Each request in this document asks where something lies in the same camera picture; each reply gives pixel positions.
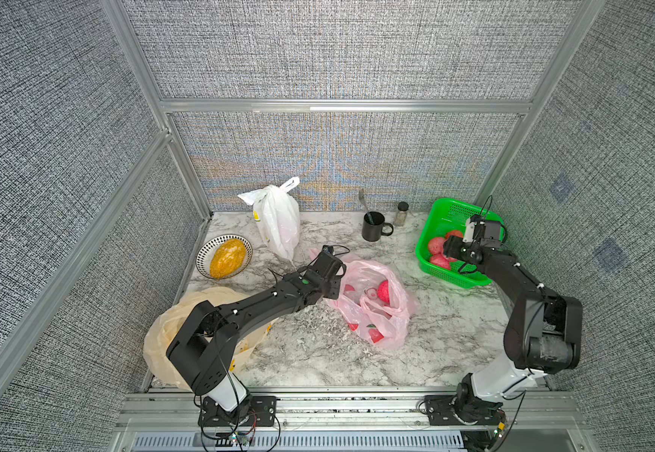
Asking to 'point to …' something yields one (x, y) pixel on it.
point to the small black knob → (402, 208)
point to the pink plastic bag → (375, 299)
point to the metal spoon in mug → (361, 197)
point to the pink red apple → (440, 260)
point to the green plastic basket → (445, 216)
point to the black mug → (373, 225)
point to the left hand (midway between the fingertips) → (337, 280)
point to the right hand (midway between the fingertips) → (457, 237)
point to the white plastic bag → (278, 214)
